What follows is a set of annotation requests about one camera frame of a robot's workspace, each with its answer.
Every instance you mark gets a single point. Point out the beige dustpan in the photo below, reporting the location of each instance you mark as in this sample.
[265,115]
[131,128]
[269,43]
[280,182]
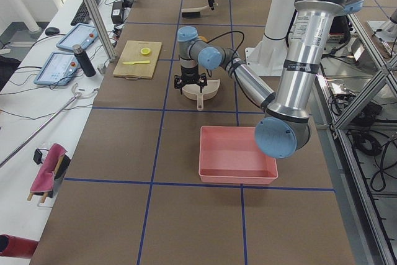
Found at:
[195,93]

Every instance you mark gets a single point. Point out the wooden cutting board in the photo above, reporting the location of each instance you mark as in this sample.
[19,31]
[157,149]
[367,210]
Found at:
[131,52]

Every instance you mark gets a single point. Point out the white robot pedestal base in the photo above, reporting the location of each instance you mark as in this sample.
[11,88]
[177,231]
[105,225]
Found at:
[267,58]

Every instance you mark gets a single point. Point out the pink cloth on stand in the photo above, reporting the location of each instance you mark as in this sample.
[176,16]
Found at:
[53,168]

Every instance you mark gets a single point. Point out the aluminium frame post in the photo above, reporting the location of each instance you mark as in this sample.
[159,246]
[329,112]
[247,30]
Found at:
[100,27]

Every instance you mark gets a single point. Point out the yellow toy lemon slice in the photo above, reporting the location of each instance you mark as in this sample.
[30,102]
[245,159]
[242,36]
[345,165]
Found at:
[145,51]

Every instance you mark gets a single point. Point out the far teach pendant tablet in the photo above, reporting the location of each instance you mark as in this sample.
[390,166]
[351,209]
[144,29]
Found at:
[81,34]

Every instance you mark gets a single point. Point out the beige hand brush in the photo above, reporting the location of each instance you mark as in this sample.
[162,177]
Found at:
[194,12]

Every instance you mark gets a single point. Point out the teach pendant tablet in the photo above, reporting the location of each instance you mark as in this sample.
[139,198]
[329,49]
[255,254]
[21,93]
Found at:
[81,34]
[58,70]

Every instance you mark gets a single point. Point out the black power adapter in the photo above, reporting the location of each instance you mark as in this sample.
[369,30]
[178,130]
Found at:
[117,13]

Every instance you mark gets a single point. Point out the black computer mouse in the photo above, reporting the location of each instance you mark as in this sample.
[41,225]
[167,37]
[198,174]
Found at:
[49,31]

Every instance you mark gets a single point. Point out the black water bottle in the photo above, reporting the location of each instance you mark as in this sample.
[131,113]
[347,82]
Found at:
[84,60]

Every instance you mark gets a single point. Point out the near teach pendant tablet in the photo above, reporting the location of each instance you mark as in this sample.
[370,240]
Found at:
[58,70]

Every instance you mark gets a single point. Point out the black keyboard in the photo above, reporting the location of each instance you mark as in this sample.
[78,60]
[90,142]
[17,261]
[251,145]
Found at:
[81,16]

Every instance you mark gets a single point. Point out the red cylinder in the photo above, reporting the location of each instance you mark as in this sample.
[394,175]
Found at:
[17,247]

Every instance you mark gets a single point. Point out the yellow toy knife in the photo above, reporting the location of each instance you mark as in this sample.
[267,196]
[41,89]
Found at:
[141,62]

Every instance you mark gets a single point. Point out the pink plastic bin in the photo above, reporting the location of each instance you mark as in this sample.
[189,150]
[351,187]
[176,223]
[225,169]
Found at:
[230,155]

